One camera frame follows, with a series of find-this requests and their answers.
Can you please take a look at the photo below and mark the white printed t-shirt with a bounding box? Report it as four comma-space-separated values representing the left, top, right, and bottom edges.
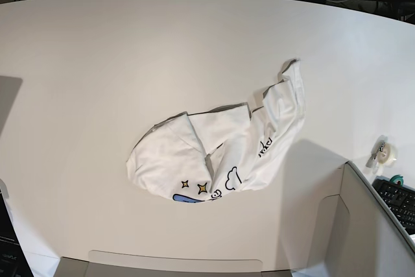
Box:
126, 60, 306, 203

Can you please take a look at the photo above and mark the clear tape dispenser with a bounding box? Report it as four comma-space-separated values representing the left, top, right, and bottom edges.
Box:
366, 135, 397, 176

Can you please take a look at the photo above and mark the grey cardboard box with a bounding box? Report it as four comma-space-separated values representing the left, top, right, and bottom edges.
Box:
55, 162, 414, 276

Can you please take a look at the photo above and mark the green tape roll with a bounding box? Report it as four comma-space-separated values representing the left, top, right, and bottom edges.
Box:
390, 175, 404, 186

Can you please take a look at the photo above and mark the grey flat panel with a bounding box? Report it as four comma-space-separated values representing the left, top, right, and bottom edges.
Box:
0, 76, 23, 132

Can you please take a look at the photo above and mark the black keyboard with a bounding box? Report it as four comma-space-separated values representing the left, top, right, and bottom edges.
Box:
372, 179, 414, 235

